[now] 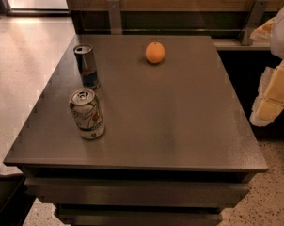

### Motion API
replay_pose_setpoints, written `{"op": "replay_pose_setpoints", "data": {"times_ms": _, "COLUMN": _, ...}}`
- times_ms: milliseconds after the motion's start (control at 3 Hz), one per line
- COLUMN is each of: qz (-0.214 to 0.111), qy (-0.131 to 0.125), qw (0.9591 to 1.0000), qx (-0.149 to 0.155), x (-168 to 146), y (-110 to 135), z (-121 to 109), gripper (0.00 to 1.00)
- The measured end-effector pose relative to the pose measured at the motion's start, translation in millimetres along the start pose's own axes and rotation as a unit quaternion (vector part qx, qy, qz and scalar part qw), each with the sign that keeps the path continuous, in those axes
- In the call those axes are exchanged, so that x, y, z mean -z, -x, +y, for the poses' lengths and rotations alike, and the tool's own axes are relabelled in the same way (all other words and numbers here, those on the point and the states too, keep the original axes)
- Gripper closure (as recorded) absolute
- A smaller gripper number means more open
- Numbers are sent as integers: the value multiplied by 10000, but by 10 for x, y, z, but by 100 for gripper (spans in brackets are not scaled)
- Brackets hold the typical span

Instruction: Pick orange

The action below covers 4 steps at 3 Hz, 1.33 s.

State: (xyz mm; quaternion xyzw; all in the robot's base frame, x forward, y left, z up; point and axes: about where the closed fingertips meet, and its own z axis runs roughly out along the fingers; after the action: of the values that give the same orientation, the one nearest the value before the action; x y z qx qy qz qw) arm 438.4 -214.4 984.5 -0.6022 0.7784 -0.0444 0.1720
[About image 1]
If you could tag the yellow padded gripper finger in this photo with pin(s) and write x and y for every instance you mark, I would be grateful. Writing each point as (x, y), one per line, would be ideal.
(269, 103)
(263, 32)

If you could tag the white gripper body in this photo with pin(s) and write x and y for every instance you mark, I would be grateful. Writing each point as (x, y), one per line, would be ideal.
(283, 35)

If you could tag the orange fruit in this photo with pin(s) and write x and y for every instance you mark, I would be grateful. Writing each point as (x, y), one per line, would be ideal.
(155, 52)

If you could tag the grey table with drawers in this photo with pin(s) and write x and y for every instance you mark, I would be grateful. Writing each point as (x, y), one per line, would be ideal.
(177, 147)

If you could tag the tall slim dark can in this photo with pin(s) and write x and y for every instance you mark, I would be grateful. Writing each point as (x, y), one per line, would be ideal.
(86, 64)

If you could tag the white soda can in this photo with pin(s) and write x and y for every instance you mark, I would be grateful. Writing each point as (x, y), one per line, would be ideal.
(86, 111)

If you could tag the right metal wall bracket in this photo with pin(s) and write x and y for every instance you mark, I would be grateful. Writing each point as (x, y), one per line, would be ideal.
(252, 22)

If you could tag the metal wall bracket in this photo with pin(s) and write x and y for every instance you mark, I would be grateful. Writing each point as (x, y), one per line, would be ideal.
(114, 16)
(252, 22)

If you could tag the wooden wall bench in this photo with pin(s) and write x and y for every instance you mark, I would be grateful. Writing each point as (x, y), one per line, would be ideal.
(219, 19)

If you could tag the left metal wall bracket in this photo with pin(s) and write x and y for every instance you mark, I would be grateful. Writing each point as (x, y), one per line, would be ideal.
(114, 16)

